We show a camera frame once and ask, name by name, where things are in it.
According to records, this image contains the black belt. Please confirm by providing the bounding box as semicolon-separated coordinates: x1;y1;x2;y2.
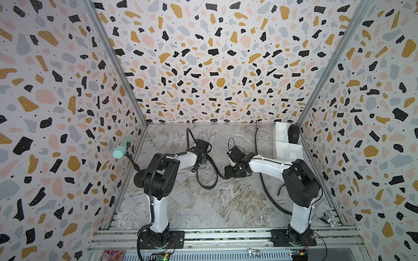
254;121;292;215
287;124;300;144
192;155;228;190

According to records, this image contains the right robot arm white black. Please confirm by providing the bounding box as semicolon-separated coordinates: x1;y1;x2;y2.
224;146;321;246

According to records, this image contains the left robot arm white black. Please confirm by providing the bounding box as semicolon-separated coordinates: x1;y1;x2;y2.
134;128;212;248

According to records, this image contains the white storage roll organizer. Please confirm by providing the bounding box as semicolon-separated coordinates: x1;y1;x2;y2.
273;122;304;162

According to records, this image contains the green microphone on black stand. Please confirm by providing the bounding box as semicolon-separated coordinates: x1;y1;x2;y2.
112;135;148;188

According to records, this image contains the small crumpled wrapper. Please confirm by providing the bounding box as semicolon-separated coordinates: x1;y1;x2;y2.
322;213;336;227

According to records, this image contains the pink printed card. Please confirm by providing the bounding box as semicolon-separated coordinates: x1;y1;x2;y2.
99;250;125;261

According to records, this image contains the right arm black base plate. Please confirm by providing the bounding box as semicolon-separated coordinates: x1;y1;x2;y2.
270;227;317;247

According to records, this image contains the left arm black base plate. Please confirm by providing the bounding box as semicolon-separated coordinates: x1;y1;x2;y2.
137;229;185;250

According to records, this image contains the aluminium mounting rail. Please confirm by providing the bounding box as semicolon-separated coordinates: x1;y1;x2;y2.
87;226;365;253

